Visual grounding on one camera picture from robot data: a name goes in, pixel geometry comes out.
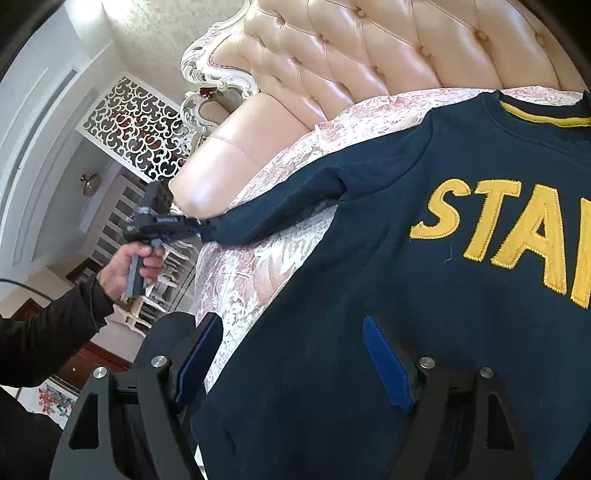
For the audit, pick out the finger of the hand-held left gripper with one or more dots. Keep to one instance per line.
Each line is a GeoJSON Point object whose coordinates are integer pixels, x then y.
{"type": "Point", "coordinates": [196, 226]}

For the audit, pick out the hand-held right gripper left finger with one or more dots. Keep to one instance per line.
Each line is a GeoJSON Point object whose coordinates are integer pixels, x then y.
{"type": "Point", "coordinates": [202, 357]}

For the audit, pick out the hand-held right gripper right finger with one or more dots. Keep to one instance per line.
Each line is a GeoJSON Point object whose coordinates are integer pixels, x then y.
{"type": "Point", "coordinates": [385, 364]}

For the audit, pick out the navy sweatshirt with yellow letters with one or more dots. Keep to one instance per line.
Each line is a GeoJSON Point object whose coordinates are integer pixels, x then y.
{"type": "Point", "coordinates": [369, 277]}

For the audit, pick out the person's left forearm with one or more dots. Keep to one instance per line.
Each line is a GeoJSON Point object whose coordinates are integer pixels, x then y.
{"type": "Point", "coordinates": [46, 332]}

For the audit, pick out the person's left hand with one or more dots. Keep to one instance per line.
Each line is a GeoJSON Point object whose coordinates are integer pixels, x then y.
{"type": "Point", "coordinates": [117, 274]}

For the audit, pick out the dark glass cabinet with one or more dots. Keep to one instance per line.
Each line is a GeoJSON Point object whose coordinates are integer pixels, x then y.
{"type": "Point", "coordinates": [115, 212]}

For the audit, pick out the white dining chairs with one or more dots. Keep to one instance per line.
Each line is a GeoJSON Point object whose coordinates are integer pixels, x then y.
{"type": "Point", "coordinates": [157, 300]}

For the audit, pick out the pink floral sofa blanket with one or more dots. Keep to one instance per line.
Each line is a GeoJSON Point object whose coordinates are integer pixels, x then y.
{"type": "Point", "coordinates": [249, 277]}

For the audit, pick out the ceiling lamp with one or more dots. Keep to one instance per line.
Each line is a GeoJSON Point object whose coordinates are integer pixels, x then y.
{"type": "Point", "coordinates": [91, 182]}

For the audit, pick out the white lattice screen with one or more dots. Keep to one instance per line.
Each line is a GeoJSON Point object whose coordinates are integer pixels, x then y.
{"type": "Point", "coordinates": [134, 124]}

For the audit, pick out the red wooden furniture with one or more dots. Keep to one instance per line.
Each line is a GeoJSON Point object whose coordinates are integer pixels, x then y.
{"type": "Point", "coordinates": [92, 362]}

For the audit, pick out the pink carved armchair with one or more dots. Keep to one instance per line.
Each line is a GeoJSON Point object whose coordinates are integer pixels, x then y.
{"type": "Point", "coordinates": [207, 110]}

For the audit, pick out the red flowers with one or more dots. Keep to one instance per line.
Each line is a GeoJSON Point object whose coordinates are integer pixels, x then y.
{"type": "Point", "coordinates": [207, 93]}

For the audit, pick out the person's dark clothing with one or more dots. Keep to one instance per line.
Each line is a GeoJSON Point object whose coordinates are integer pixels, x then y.
{"type": "Point", "coordinates": [23, 438]}

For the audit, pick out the pink tufted leather sofa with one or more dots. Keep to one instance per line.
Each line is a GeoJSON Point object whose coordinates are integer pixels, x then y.
{"type": "Point", "coordinates": [323, 60]}

